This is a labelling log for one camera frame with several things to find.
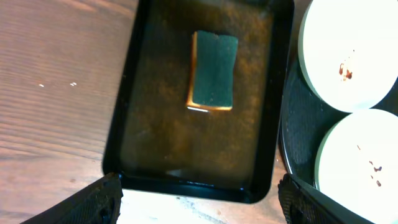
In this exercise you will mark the black round serving tray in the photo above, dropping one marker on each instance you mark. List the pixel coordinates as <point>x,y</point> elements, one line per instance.
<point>305,121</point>

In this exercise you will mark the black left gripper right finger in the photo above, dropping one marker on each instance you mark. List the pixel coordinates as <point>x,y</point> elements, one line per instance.
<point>303,204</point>

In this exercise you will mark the mint green plate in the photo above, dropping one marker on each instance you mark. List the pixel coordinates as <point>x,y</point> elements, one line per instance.
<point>347,51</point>
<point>356,165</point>

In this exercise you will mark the green and yellow sponge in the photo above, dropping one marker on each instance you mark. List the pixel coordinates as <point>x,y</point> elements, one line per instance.
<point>211,77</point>

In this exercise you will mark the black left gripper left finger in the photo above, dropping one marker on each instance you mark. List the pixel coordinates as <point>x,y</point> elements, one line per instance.
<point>98,203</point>

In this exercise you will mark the black rectangular water tray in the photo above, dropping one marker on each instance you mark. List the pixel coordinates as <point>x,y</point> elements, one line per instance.
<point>156,144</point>

